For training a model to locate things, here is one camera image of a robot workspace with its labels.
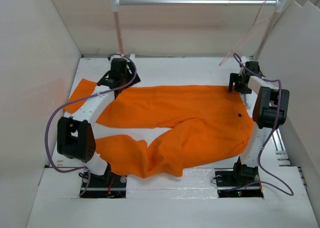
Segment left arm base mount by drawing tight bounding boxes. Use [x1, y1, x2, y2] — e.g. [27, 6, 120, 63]
[78, 172, 128, 199]

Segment pink wire hanger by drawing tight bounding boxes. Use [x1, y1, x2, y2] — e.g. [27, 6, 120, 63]
[219, 0, 271, 66]

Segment white clothes rack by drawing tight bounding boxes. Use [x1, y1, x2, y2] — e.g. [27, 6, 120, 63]
[109, 0, 288, 56]

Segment orange trousers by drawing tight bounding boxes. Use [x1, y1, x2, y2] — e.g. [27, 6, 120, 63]
[62, 78, 255, 180]

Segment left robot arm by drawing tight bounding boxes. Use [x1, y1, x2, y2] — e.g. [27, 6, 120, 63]
[56, 55, 140, 187]

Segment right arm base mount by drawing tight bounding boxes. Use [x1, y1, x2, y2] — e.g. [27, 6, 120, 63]
[211, 168, 264, 198]

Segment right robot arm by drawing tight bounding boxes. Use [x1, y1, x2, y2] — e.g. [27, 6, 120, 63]
[228, 61, 290, 187]

